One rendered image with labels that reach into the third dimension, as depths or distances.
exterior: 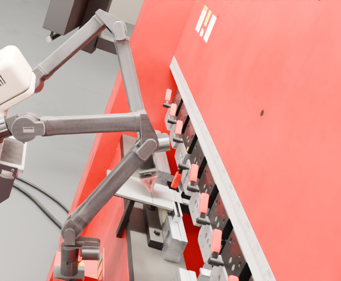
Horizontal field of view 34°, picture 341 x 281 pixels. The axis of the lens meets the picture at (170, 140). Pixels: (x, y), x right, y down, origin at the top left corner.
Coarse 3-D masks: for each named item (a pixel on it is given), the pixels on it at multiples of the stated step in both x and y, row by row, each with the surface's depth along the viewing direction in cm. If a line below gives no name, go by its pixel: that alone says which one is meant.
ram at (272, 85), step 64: (256, 0) 184; (320, 0) 136; (192, 64) 242; (256, 64) 166; (320, 64) 126; (256, 128) 151; (320, 128) 118; (256, 192) 139; (320, 192) 110; (320, 256) 103
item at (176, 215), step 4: (176, 204) 219; (176, 208) 216; (180, 208) 215; (172, 212) 214; (176, 212) 211; (180, 212) 212; (172, 216) 212; (176, 216) 210; (180, 216) 210; (172, 220) 211; (176, 220) 211; (180, 220) 211
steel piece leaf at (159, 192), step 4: (156, 188) 223; (160, 188) 224; (164, 188) 226; (152, 192) 217; (156, 192) 220; (160, 192) 221; (164, 192) 222; (168, 192) 224; (172, 192) 225; (160, 196) 218; (164, 196) 219; (168, 196) 220; (172, 196) 222; (172, 200) 219
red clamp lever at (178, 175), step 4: (180, 164) 198; (180, 168) 198; (184, 168) 198; (188, 168) 199; (176, 172) 200; (180, 172) 199; (176, 176) 199; (180, 176) 199; (176, 180) 200; (180, 180) 200; (172, 184) 200; (176, 184) 200
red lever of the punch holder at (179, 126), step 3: (177, 120) 221; (177, 123) 220; (180, 123) 220; (177, 126) 219; (180, 126) 219; (177, 129) 218; (180, 129) 219; (177, 132) 218; (180, 132) 218; (177, 135) 218; (174, 138) 216; (177, 138) 217; (174, 141) 216; (177, 141) 216; (180, 141) 217
